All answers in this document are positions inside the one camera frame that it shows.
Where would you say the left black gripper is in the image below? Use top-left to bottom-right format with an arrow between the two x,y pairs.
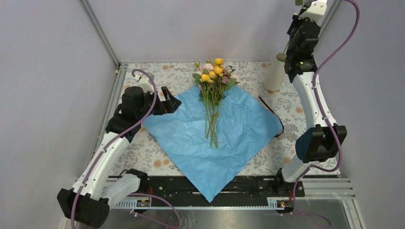
137,86 -> 181,120

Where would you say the artificial flower bunch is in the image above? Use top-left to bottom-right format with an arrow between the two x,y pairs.
192,58 -> 240,148

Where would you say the brown ribbon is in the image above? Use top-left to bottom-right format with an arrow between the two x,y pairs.
258,96 -> 285,137

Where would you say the blue wrapping paper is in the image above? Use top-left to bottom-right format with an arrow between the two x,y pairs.
143,85 -> 282,202

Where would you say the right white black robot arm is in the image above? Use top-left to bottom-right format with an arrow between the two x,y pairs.
273,13 -> 347,197

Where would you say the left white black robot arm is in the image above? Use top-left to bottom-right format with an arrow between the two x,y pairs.
57,86 -> 181,229

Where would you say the beige cylindrical vase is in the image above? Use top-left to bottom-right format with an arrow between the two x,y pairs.
263,53 -> 287,91

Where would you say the floral patterned table mat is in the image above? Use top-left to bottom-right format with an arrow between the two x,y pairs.
112,62 -> 307,176

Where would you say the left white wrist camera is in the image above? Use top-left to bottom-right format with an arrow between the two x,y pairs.
132,73 -> 155,94

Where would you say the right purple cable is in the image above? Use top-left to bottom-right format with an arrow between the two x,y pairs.
291,0 -> 362,229

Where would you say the purple cable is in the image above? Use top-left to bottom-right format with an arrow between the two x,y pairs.
291,0 -> 362,229
70,69 -> 182,229

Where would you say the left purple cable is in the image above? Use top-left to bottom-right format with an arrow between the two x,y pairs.
70,69 -> 182,229

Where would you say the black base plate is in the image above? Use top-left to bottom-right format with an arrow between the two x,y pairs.
137,176 -> 305,207

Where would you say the left aluminium frame post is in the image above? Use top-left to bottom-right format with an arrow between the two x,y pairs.
79,0 -> 120,68

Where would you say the white slotted cable duct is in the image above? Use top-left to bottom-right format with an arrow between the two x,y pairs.
112,197 -> 285,210

